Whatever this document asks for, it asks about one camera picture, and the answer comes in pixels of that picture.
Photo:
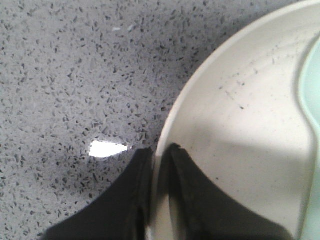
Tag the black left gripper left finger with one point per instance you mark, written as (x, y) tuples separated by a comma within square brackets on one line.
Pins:
[(120, 213)]

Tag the light blue plastic spoon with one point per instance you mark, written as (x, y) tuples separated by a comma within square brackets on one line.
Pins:
[(309, 98)]

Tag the beige speckled plate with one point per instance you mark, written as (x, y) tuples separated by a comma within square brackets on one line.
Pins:
[(240, 120)]

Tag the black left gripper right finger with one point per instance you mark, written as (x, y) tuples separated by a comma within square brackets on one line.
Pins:
[(202, 211)]

